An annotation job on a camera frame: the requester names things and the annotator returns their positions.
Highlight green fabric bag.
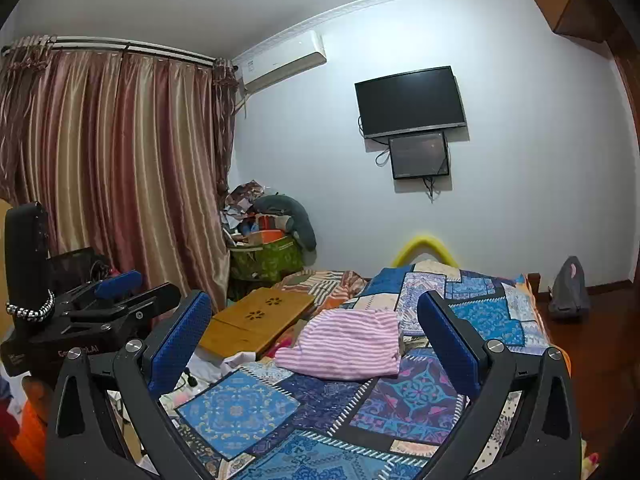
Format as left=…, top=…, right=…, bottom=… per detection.
left=229, top=235, right=306, bottom=283

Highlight black wall television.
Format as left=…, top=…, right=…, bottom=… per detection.
left=354, top=65, right=468, bottom=141

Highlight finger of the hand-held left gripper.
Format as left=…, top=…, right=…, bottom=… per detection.
left=62, top=282, right=182, bottom=333
left=52, top=270, right=144, bottom=311

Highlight wooden lap desk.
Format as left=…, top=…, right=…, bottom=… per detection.
left=199, top=287, right=316, bottom=361

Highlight blue patchwork blanket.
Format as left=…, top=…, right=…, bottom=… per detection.
left=160, top=266, right=571, bottom=480

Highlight pink striped pants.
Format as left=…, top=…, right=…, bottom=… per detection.
left=274, top=308, right=402, bottom=380

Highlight yellow foam tube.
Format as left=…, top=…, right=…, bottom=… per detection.
left=391, top=232, right=461, bottom=268

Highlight black mesh organizer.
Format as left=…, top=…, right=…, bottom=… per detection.
left=47, top=247, right=113, bottom=291

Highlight curtain rod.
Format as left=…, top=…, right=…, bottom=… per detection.
left=0, top=35, right=233, bottom=68

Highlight white air conditioner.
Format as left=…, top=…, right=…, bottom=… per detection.
left=231, top=30, right=328, bottom=95

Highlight white cloth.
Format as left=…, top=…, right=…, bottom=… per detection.
left=185, top=350, right=258, bottom=386

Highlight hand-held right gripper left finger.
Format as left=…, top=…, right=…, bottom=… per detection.
left=46, top=289, right=217, bottom=480

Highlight small wall monitor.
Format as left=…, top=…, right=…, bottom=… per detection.
left=388, top=131, right=451, bottom=181

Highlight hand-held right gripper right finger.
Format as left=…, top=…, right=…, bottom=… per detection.
left=416, top=289, right=585, bottom=480

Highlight brown wooden cabinet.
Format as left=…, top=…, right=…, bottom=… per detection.
left=527, top=0, right=640, bottom=161

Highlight striped brown curtain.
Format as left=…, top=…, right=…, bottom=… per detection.
left=0, top=35, right=240, bottom=361

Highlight grey backpack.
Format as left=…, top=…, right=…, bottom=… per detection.
left=547, top=256, right=591, bottom=321

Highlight orange garment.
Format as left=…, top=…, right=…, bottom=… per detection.
left=10, top=400, right=48, bottom=480

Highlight orange striped bedsheet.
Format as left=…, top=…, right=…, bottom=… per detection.
left=272, top=269, right=373, bottom=313

